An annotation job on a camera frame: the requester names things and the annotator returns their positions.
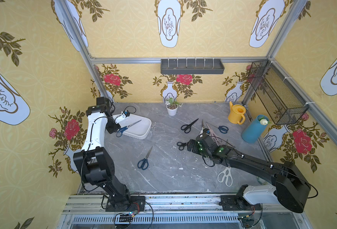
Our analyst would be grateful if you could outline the light blue handled scissors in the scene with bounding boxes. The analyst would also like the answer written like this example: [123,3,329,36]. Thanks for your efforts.
[116,120,142,137]

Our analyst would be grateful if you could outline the small black scissors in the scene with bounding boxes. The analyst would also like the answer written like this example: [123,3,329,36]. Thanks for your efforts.
[177,142,188,151]

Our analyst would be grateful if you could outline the large black scissors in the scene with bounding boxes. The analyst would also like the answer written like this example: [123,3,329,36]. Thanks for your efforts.
[181,118,199,134]

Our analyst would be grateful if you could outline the small blue thin scissors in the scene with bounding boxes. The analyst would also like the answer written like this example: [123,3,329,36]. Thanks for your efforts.
[206,122,229,134]

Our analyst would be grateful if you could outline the white plastic storage box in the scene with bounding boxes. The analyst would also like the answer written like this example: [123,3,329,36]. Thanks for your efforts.
[113,114,152,140]

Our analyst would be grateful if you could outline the dark blue handled scissors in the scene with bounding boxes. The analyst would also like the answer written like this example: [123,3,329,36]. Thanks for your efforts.
[137,146,153,170]

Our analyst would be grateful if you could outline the pink handled scissors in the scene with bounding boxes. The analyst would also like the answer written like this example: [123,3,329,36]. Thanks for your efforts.
[207,125,223,146]

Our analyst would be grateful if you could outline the cream kitchen shears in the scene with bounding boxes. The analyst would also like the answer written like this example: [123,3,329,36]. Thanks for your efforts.
[200,120,206,135]

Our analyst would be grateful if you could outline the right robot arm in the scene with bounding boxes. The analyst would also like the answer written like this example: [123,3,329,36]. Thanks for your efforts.
[186,130,313,213]

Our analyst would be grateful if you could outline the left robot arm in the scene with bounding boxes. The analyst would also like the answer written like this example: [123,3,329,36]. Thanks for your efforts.
[73,97,131,208]

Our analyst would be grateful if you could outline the white kitchen shears front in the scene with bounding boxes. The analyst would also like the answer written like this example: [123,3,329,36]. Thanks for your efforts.
[217,167,233,187]

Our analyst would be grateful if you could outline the yellow watering can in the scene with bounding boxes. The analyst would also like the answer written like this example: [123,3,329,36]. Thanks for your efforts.
[228,101,246,125]

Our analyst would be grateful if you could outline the teal bottle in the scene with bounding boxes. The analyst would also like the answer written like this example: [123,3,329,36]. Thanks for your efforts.
[242,114,269,144]

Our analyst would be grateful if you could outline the small potted plant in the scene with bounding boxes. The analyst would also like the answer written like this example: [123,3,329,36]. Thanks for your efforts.
[165,97,182,116]

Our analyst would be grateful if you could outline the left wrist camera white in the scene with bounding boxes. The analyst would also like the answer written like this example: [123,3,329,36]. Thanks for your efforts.
[114,110,130,124]

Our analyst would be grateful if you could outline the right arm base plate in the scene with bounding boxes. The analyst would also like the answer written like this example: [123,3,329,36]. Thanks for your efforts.
[219,195,262,211]

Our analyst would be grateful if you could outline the aluminium front rail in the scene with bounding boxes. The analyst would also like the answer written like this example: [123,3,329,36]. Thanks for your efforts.
[57,193,312,229]

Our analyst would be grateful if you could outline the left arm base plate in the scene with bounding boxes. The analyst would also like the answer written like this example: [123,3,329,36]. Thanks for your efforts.
[103,196,146,212]

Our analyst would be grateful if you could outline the grey wall shelf rack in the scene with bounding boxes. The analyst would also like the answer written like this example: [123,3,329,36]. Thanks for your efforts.
[160,58,225,75]

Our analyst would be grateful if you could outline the black wire mesh basket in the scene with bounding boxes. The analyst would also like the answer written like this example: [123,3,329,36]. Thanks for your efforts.
[248,61,308,125]

